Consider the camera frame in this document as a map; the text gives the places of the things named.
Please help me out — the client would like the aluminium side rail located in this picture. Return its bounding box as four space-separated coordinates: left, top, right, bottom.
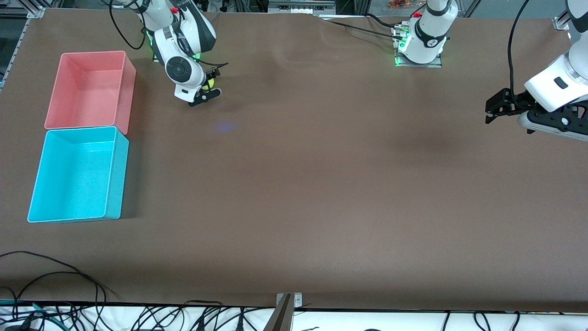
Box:
0 7 46 90

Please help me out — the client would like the small metal bracket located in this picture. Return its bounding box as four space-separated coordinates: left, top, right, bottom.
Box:
276 293 303 308

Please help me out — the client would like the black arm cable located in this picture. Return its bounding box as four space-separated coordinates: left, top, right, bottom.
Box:
109 0 147 50
508 0 531 108

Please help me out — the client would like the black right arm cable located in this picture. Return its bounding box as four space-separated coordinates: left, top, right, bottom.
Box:
109 0 147 50

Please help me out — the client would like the pink plastic bin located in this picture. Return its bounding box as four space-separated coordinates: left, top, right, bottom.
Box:
44 51 137 136

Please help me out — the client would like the black base cable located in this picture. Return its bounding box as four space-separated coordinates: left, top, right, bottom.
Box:
328 20 405 41
365 13 400 27

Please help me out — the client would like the blue plastic bin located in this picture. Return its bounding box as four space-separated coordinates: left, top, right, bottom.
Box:
27 126 130 223

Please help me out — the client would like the grey aluminium frame beam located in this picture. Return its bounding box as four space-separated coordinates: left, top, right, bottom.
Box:
268 0 337 15

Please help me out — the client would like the dark metal camera post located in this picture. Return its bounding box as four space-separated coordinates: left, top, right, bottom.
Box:
263 294 294 331

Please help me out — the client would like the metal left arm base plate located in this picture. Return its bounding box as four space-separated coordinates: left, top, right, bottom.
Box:
394 23 444 68

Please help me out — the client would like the long black looped cable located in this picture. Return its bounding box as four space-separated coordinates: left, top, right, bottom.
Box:
11 271 99 322
0 251 111 306

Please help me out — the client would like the teal cable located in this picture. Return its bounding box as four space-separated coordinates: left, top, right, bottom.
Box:
0 300 62 329

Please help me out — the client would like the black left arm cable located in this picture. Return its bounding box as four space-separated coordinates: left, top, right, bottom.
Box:
508 0 531 108

